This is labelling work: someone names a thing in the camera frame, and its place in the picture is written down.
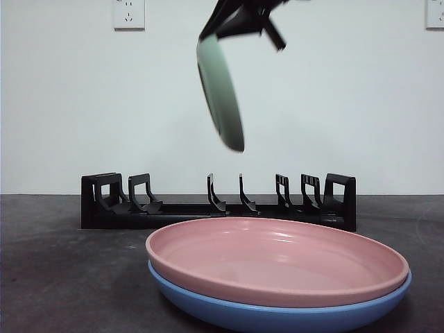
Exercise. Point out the pink round plate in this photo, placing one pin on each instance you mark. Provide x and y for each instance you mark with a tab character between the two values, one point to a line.
277	256

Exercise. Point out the black plastic dish rack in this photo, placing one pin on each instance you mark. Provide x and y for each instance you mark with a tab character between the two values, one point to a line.
104	222

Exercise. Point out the blue round plate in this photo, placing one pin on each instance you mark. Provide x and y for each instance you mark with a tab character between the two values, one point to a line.
208	315

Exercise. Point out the white wall socket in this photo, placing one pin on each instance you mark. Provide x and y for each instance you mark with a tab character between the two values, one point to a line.
129	15
435	14

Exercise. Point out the green round plate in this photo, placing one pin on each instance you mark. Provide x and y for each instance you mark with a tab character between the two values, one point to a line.
222	86

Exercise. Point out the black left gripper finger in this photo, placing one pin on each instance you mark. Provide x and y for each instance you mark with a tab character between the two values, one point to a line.
248	24
216	15

